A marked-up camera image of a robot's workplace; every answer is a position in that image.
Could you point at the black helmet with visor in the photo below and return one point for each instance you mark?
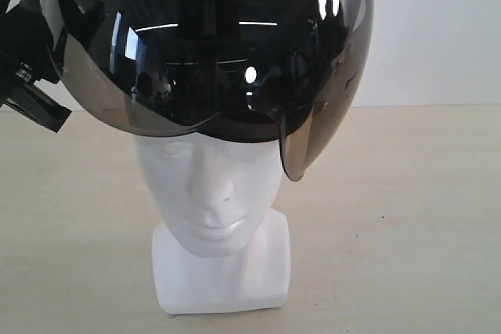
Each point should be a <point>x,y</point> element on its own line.
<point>243,71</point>

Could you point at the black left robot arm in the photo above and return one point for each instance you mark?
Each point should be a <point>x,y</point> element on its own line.
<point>32,5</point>

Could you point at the white mannequin head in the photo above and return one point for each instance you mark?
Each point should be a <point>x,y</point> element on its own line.
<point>220,246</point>

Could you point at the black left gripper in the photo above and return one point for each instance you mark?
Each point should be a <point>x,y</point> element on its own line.
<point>25,60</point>

